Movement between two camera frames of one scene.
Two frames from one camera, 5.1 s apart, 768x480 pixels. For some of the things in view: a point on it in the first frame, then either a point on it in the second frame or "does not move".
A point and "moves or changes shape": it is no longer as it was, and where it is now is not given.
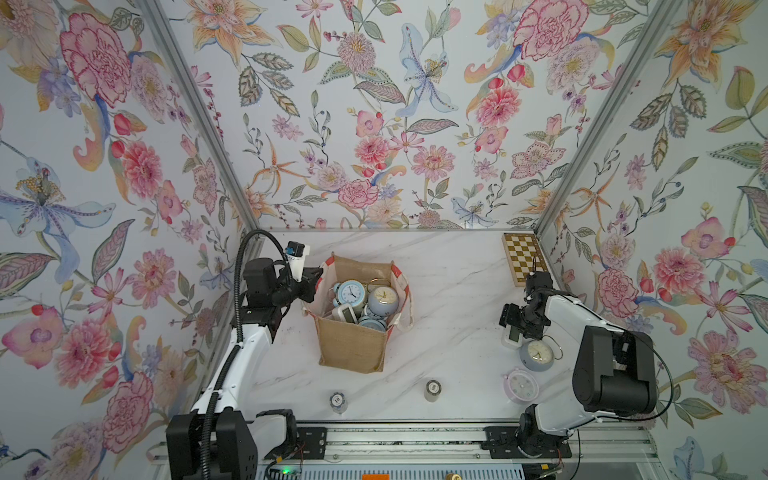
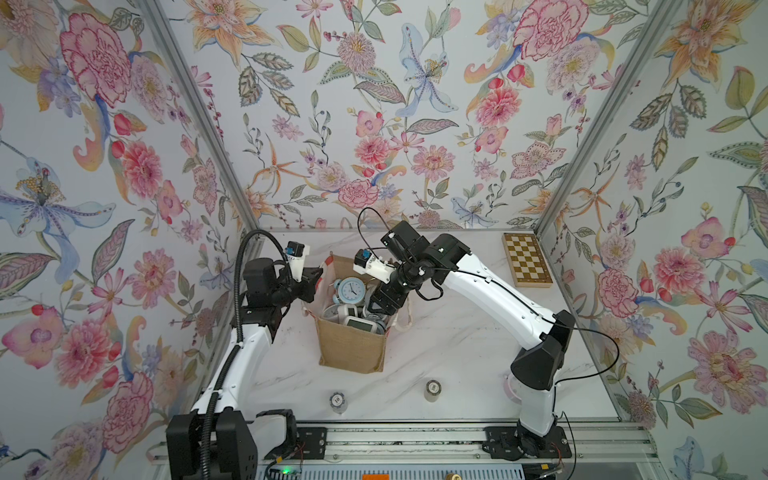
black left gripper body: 286,291 does not move
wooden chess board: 524,255 does not move
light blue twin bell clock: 348,292 does not move
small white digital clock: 512,337 moves or changes shape
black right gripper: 508,314 → 384,298
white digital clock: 344,312 moves or changes shape
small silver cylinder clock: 338,402 does not move
